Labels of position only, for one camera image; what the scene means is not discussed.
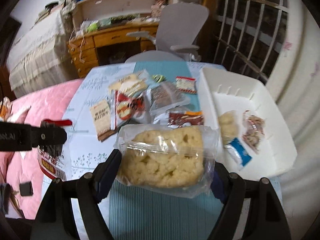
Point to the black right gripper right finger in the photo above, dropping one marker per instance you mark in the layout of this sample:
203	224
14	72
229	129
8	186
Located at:
230	189

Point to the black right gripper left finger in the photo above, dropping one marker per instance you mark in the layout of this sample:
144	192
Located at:
91	189

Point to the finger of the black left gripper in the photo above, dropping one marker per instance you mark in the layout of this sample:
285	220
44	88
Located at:
50	136

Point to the clear bag red print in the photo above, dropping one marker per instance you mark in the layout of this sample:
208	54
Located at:
56	164

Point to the blue snack packet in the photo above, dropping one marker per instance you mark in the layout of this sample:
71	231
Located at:
238	153

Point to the brown shredded snack bag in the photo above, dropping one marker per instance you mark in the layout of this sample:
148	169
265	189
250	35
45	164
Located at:
254	133

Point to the yellow rice cracker bag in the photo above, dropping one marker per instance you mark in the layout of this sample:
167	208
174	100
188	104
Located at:
175	161

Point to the Calleton bread bag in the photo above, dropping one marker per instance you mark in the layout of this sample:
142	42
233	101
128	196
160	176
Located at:
132	84

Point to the small rice cracker bag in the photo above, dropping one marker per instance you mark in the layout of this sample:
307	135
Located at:
229	127

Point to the stuffed toy doll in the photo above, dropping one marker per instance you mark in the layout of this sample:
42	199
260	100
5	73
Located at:
6	107

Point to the white leaf-print tablecloth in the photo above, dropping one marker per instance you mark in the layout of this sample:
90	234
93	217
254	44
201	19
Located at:
85	150

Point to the pink quilted blanket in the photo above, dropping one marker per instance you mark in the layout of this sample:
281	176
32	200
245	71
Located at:
20	168

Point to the small black device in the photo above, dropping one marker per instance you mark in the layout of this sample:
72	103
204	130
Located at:
26	189

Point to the white plastic storage bin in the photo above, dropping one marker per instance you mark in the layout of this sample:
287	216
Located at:
220	91

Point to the beige label cracker packet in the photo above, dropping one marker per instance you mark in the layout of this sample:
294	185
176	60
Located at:
101	116

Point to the beige lace-covered furniture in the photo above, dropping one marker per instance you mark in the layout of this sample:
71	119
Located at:
40	58

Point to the red brown snack packet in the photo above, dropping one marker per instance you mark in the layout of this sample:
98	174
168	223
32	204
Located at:
178	119

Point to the red white cartoon snack bag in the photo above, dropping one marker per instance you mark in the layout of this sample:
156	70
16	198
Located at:
124	109

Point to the wooden desk with drawers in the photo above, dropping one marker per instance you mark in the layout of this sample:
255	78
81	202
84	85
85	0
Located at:
109	46

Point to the small red white packet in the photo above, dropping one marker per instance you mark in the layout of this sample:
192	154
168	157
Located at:
186	84

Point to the small green snack packet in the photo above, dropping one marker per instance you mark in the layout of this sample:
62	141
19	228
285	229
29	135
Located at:
159	78

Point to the white floral curtain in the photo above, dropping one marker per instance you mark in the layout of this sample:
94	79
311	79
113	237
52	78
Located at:
294	85

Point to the white bookshelf hutch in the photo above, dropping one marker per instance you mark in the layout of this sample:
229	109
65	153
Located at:
120	0

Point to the metal window grille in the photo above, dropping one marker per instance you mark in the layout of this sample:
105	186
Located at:
250	35

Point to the grey office chair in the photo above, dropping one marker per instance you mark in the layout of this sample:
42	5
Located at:
179	26

